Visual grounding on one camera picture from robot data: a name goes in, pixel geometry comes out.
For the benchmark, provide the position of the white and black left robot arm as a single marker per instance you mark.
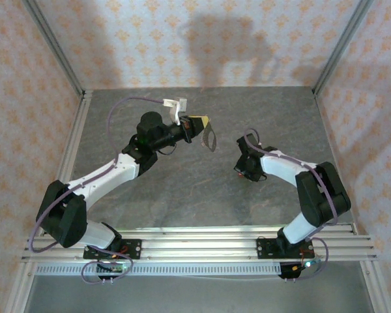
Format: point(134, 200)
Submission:
point(110, 172)

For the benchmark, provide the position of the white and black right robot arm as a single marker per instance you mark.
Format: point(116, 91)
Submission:
point(280, 166)

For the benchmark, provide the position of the aluminium side rail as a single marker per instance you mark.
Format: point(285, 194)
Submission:
point(77, 124)

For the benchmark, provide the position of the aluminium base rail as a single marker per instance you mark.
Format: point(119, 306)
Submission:
point(198, 244)

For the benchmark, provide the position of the aluminium frame post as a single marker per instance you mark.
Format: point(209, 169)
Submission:
point(53, 49)
point(340, 49)

